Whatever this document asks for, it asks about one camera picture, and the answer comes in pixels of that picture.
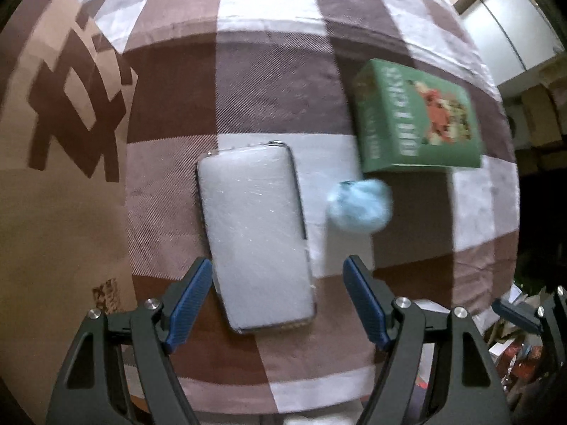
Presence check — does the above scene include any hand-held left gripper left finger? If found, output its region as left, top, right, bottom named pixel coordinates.
left=46, top=257, right=214, bottom=425

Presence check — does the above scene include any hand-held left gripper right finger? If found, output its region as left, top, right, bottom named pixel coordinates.
left=342, top=255, right=515, bottom=425

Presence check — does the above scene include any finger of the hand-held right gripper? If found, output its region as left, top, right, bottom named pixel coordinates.
left=491, top=299, right=545, bottom=335
left=537, top=285, right=567, bottom=366

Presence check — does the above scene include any light blue pompom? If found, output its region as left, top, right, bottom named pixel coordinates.
left=325, top=178, right=394, bottom=233

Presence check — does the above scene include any brown cardboard box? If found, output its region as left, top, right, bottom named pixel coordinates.
left=0, top=0, right=139, bottom=364

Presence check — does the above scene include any green printed carton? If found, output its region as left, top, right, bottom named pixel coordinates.
left=353, top=58, right=483, bottom=173

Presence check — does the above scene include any stack of cardboard cartons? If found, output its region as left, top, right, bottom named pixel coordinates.
left=504, top=59, right=567, bottom=174

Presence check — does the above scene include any brown white checkered tablecloth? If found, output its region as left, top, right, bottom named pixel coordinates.
left=75, top=0, right=522, bottom=418

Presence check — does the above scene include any white cabinet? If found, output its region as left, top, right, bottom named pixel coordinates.
left=455, top=0, right=567, bottom=90

